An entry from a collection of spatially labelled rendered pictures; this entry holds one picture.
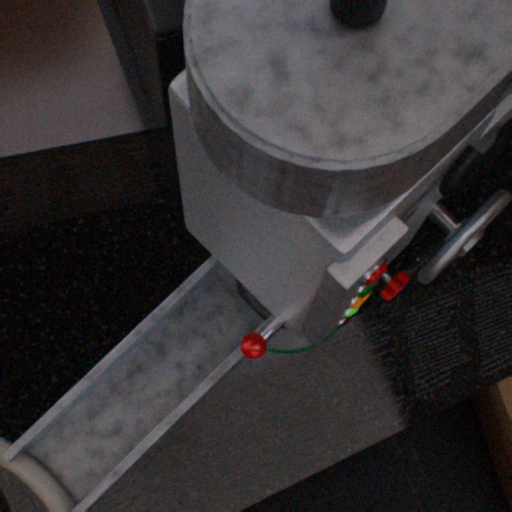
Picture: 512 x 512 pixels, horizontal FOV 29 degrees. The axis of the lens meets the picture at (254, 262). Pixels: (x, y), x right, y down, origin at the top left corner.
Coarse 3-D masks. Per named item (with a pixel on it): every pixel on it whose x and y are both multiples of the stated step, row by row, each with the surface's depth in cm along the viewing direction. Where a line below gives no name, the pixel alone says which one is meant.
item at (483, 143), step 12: (504, 108) 102; (492, 120) 102; (504, 120) 107; (492, 132) 107; (504, 132) 108; (480, 144) 107; (492, 144) 104; (504, 144) 106; (468, 156) 85; (480, 156) 99; (492, 156) 100; (456, 168) 85; (468, 168) 85; (480, 168) 96; (444, 180) 87; (456, 180) 86; (468, 180) 93; (444, 192) 88; (456, 192) 91
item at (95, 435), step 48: (192, 288) 126; (144, 336) 126; (192, 336) 128; (240, 336) 128; (96, 384) 126; (144, 384) 127; (192, 384) 127; (48, 432) 125; (96, 432) 125; (144, 432) 125; (96, 480) 124
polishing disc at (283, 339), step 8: (224, 272) 149; (224, 280) 148; (232, 280) 148; (240, 288) 148; (240, 296) 148; (248, 296) 148; (256, 304) 148; (256, 312) 147; (264, 312) 147; (280, 328) 147; (272, 336) 146; (280, 336) 146; (288, 336) 147; (272, 344) 146; (280, 344) 146; (288, 344) 146; (296, 344) 146; (304, 344) 146; (312, 344) 147
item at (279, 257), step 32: (192, 128) 86; (480, 128) 84; (192, 160) 95; (448, 160) 84; (192, 192) 105; (224, 192) 94; (416, 192) 83; (192, 224) 118; (224, 224) 105; (256, 224) 94; (288, 224) 85; (320, 224) 81; (352, 224) 81; (384, 224) 83; (416, 224) 109; (224, 256) 117; (256, 256) 104; (288, 256) 93; (320, 256) 85; (352, 256) 82; (256, 288) 116; (288, 288) 103; (288, 320) 116
